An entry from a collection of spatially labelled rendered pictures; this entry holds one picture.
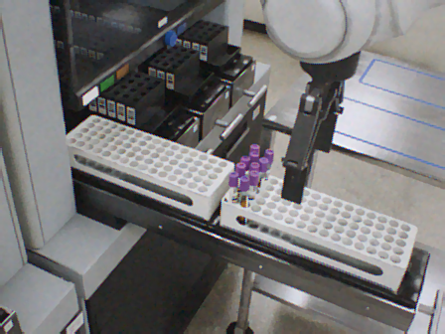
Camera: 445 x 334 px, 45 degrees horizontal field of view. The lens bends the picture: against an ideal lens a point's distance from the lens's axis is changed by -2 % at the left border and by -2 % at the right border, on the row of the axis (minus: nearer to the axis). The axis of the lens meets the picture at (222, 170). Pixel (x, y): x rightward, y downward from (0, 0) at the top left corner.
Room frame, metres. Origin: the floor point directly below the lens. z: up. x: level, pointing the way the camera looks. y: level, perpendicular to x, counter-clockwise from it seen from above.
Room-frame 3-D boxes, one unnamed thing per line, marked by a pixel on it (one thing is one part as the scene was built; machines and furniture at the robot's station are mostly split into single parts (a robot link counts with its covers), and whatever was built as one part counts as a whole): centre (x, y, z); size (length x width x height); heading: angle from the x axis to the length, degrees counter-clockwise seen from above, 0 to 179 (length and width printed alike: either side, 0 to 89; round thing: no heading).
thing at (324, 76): (0.65, -0.13, 1.10); 0.08 x 0.07 x 0.09; 157
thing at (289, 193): (0.58, -0.10, 0.97); 0.03 x 0.01 x 0.07; 67
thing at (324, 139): (0.71, -0.15, 0.97); 0.03 x 0.01 x 0.07; 67
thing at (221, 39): (1.21, 0.04, 0.85); 0.12 x 0.02 x 0.06; 156
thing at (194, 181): (0.76, 0.13, 0.83); 0.30 x 0.10 x 0.06; 67
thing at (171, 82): (1.07, 0.10, 0.85); 0.12 x 0.02 x 0.06; 157
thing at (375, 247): (0.63, -0.16, 0.83); 0.30 x 0.10 x 0.06; 67
